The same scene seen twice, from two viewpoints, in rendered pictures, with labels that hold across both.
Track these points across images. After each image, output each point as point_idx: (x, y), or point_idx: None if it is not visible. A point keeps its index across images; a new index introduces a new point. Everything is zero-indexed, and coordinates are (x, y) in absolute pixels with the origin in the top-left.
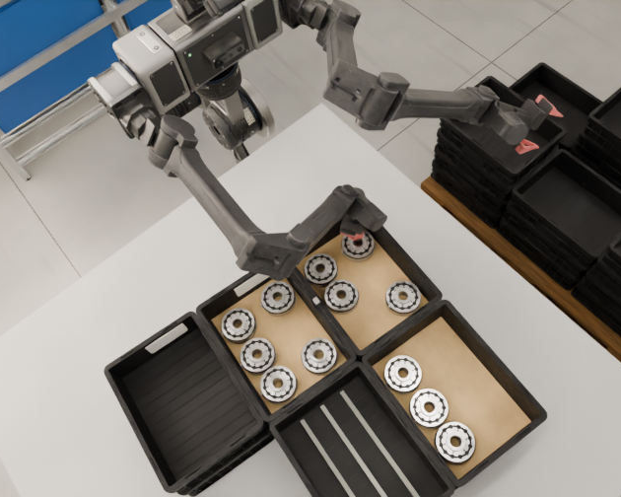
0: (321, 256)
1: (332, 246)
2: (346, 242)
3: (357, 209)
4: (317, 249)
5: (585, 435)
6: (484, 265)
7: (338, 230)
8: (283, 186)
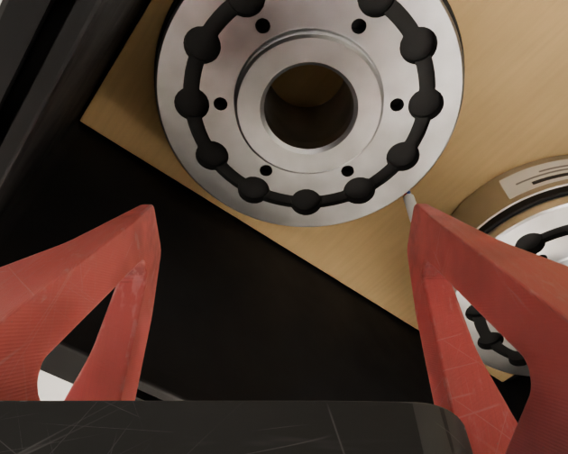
0: (473, 307)
1: (338, 238)
2: (325, 194)
3: None
4: (384, 304)
5: None
6: None
7: (233, 263)
8: (55, 381)
